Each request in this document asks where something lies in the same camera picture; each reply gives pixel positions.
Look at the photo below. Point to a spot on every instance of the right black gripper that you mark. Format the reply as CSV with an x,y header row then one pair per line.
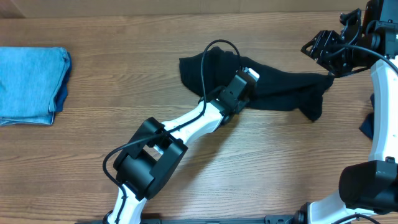
x,y
328,50

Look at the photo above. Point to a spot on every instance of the black garment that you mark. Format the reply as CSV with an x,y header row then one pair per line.
x,y
275,89

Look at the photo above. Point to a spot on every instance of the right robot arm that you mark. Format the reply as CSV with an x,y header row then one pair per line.
x,y
368,41

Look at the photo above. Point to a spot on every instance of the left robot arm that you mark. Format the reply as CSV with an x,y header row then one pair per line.
x,y
151,156

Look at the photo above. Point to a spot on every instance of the dark navy garment pile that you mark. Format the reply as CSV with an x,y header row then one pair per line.
x,y
367,127

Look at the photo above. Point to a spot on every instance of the folded light blue jeans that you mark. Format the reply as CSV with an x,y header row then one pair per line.
x,y
33,84

